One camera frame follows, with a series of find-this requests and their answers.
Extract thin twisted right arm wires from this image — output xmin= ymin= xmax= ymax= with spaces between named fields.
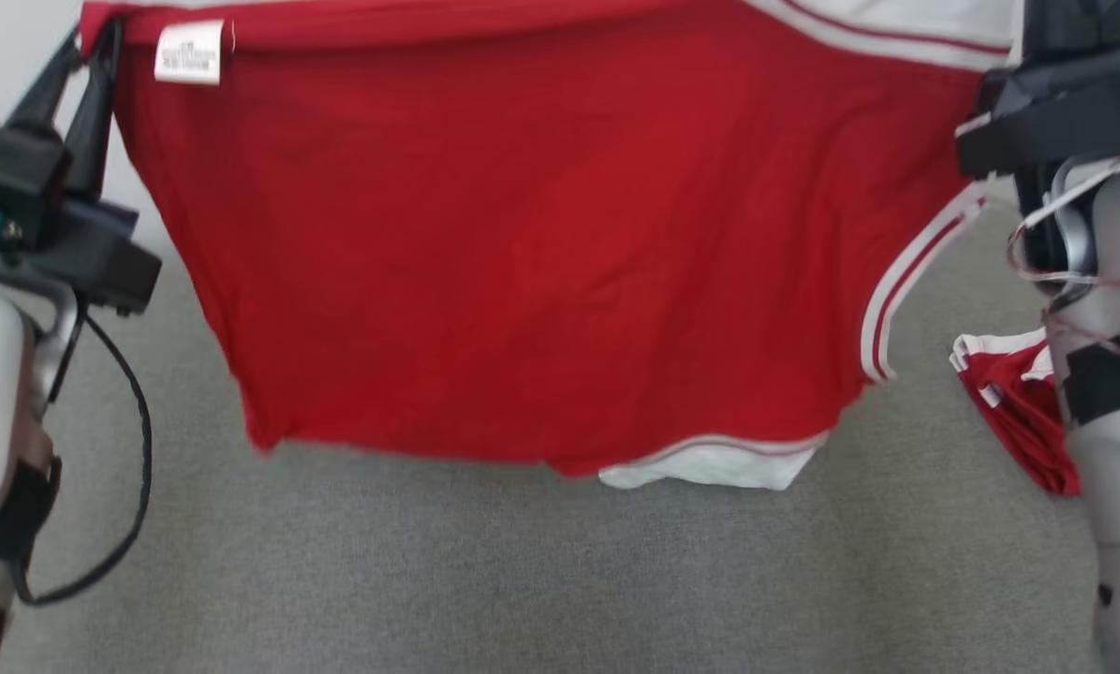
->
xmin=1005 ymin=145 xmax=1120 ymax=375

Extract red white-trimmed garment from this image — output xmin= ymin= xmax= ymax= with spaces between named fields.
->
xmin=78 ymin=0 xmax=1081 ymax=497

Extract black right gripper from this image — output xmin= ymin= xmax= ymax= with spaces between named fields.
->
xmin=955 ymin=42 xmax=1120 ymax=179

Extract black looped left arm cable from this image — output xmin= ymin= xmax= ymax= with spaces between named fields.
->
xmin=12 ymin=314 xmax=154 ymax=605

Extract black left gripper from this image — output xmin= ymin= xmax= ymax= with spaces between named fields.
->
xmin=3 ymin=21 xmax=163 ymax=315

